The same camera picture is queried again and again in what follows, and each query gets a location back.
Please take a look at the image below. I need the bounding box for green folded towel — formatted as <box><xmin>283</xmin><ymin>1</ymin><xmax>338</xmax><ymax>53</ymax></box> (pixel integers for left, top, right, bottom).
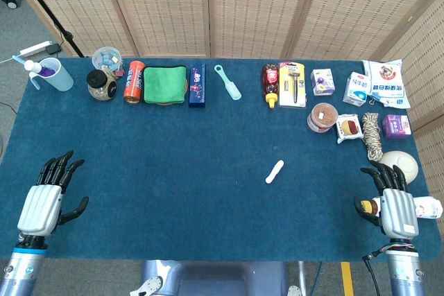
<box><xmin>143</xmin><ymin>64</ymin><xmax>187</xmax><ymax>105</ymax></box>

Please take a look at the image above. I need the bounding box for purple white small carton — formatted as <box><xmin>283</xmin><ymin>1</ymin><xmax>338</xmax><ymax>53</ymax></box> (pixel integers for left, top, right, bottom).
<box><xmin>310</xmin><ymin>69</ymin><xmax>336</xmax><ymax>96</ymax></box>

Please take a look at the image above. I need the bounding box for yellow razor blister pack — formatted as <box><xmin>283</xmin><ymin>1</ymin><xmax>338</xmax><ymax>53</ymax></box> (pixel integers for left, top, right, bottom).
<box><xmin>278</xmin><ymin>61</ymin><xmax>308</xmax><ymax>109</ymax></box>

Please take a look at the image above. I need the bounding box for white blue milk carton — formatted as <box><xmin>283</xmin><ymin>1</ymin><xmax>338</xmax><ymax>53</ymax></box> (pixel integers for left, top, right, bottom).
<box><xmin>343</xmin><ymin>71</ymin><xmax>370</xmax><ymax>107</ymax></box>

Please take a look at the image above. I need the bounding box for woven bamboo folding screen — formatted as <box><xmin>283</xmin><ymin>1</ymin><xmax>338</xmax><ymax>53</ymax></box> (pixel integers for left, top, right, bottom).
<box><xmin>0</xmin><ymin>0</ymin><xmax>444</xmax><ymax>127</ymax></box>

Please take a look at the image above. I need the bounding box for glass jar with black lid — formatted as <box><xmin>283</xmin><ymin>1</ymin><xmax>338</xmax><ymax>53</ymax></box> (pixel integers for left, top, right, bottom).
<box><xmin>85</xmin><ymin>69</ymin><xmax>118</xmax><ymax>101</ymax></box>

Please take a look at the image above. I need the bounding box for clear round plastic container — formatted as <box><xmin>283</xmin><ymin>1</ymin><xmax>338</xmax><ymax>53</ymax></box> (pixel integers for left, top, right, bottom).
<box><xmin>92</xmin><ymin>46</ymin><xmax>123</xmax><ymax>72</ymax></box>

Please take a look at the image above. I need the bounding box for wrapped snack cake packet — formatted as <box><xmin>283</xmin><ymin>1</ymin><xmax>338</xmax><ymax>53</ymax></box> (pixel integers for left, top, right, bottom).
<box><xmin>334</xmin><ymin>113</ymin><xmax>364</xmax><ymax>145</ymax></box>

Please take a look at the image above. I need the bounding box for white oblong object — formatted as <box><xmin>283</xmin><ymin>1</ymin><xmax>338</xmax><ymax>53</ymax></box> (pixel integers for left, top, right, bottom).
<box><xmin>265</xmin><ymin>159</ymin><xmax>285</xmax><ymax>185</ymax></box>

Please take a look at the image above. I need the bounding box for white power strip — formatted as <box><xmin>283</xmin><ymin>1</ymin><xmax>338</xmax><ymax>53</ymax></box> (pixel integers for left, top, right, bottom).
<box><xmin>19</xmin><ymin>40</ymin><xmax>53</xmax><ymax>57</ymax></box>

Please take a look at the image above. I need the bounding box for dark blue rectangular box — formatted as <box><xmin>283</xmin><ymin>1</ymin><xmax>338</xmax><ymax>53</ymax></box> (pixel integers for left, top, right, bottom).
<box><xmin>188</xmin><ymin>63</ymin><xmax>207</xmax><ymax>108</ymax></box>

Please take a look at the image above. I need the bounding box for round tub with brown contents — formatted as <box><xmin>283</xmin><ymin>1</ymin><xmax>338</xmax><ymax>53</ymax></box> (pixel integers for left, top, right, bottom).
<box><xmin>307</xmin><ymin>102</ymin><xmax>339</xmax><ymax>134</ymax></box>

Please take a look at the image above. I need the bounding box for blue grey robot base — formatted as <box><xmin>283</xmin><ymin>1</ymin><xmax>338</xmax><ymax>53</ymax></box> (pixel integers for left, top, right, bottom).
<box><xmin>130</xmin><ymin>260</ymin><xmax>302</xmax><ymax>296</ymax></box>

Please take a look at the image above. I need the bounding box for beige twine skein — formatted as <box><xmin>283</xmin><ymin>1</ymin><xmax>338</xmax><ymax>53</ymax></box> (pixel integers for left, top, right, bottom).
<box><xmin>361</xmin><ymin>112</ymin><xmax>384</xmax><ymax>162</ymax></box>

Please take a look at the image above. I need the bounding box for teal scrubbing brush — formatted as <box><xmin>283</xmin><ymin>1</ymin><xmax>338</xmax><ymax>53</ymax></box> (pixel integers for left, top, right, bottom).
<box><xmin>213</xmin><ymin>64</ymin><xmax>242</xmax><ymax>101</ymax></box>

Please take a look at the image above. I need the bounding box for brown bottle with yellow cap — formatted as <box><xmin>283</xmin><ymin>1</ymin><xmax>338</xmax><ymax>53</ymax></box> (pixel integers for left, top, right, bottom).
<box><xmin>261</xmin><ymin>64</ymin><xmax>280</xmax><ymax>110</ymax></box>

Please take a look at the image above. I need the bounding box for orange drink can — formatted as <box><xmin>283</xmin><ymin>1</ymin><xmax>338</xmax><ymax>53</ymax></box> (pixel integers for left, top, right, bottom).
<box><xmin>123</xmin><ymin>60</ymin><xmax>146</xmax><ymax>105</ymax></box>

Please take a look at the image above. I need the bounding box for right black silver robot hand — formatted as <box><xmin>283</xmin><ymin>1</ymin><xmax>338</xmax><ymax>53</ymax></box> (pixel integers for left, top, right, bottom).
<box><xmin>353</xmin><ymin>160</ymin><xmax>420</xmax><ymax>241</ymax></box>

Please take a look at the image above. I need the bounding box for black tripod stand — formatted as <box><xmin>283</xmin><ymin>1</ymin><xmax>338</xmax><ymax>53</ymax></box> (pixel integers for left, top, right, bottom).
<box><xmin>9</xmin><ymin>0</ymin><xmax>85</xmax><ymax>58</ymax></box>

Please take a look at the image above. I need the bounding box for white bottle with yellow cap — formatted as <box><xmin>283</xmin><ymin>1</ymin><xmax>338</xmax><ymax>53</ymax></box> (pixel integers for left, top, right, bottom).
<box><xmin>360</xmin><ymin>196</ymin><xmax>444</xmax><ymax>220</ymax></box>

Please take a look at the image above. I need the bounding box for white sugar bag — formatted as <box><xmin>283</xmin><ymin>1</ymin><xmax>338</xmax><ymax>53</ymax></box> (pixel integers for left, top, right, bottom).
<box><xmin>362</xmin><ymin>59</ymin><xmax>412</xmax><ymax>110</ymax></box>

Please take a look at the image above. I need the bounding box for light blue toothbrush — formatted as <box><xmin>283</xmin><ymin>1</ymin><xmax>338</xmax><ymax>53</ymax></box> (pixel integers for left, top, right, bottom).
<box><xmin>12</xmin><ymin>55</ymin><xmax>41</xmax><ymax>89</ymax></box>

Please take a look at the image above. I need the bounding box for beige ceramic bowl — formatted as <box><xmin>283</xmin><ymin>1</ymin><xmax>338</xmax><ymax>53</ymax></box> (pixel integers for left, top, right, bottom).
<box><xmin>379</xmin><ymin>150</ymin><xmax>419</xmax><ymax>184</ymax></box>

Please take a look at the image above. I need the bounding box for light blue plastic cup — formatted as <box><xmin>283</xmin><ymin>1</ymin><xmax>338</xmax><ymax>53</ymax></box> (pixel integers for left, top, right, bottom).
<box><xmin>36</xmin><ymin>57</ymin><xmax>75</xmax><ymax>92</ymax></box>

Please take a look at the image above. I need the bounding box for blue felt table mat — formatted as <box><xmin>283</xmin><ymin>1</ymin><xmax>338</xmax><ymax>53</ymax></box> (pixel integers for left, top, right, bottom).
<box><xmin>0</xmin><ymin>57</ymin><xmax>443</xmax><ymax>263</ymax></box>

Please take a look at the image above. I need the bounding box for purple small box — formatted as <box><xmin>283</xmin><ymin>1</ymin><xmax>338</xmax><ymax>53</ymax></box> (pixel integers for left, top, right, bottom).
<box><xmin>381</xmin><ymin>114</ymin><xmax>413</xmax><ymax>140</ymax></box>

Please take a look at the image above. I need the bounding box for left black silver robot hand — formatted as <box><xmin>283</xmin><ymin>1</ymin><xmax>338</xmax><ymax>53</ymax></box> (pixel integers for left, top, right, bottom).
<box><xmin>16</xmin><ymin>150</ymin><xmax>89</xmax><ymax>247</ymax></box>

